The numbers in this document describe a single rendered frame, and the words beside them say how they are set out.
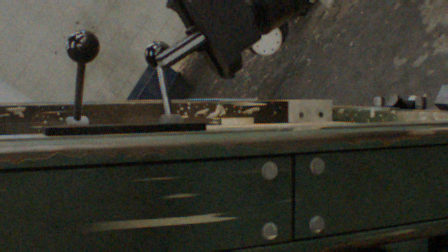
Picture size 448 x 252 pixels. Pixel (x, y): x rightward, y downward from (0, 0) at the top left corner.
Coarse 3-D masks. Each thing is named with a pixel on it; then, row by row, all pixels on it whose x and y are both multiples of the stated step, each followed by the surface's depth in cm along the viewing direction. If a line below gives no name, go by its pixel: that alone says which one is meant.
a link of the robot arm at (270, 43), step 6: (282, 24) 134; (288, 24) 136; (276, 30) 134; (282, 30) 135; (288, 30) 136; (264, 36) 134; (270, 36) 134; (276, 36) 134; (282, 36) 135; (258, 42) 134; (264, 42) 134; (270, 42) 135; (276, 42) 135; (282, 42) 136; (252, 48) 135; (258, 48) 134; (264, 48) 135; (270, 48) 135; (276, 48) 135; (264, 54) 135
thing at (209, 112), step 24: (0, 120) 107; (24, 120) 109; (48, 120) 111; (96, 120) 115; (120, 120) 117; (144, 120) 119; (192, 120) 123; (216, 120) 126; (264, 120) 130; (288, 120) 133; (312, 120) 136
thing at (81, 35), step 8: (80, 32) 61; (88, 32) 62; (72, 40) 61; (80, 40) 61; (88, 40) 61; (96, 40) 62; (72, 48) 61; (80, 48) 61; (88, 48) 61; (96, 48) 62; (72, 56) 61; (80, 56) 61; (88, 56) 61; (96, 56) 62; (80, 64) 63; (80, 72) 64; (80, 80) 64; (80, 88) 65; (80, 96) 65; (80, 104) 66; (80, 112) 66; (72, 120) 67; (80, 120) 67; (88, 120) 68
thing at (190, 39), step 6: (186, 30) 69; (192, 30) 68; (198, 30) 68; (186, 36) 70; (192, 36) 67; (198, 36) 68; (180, 42) 67; (186, 42) 67; (192, 42) 67; (168, 48) 68; (174, 48) 67; (180, 48) 67; (162, 54) 67; (168, 54) 67; (174, 54) 67; (156, 60) 68; (162, 60) 66
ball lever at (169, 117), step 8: (152, 48) 75; (160, 48) 75; (144, 56) 76; (152, 56) 75; (152, 64) 76; (160, 72) 75; (160, 80) 75; (160, 88) 75; (168, 96) 74; (168, 104) 73; (168, 112) 73; (160, 120) 72; (168, 120) 71; (176, 120) 72
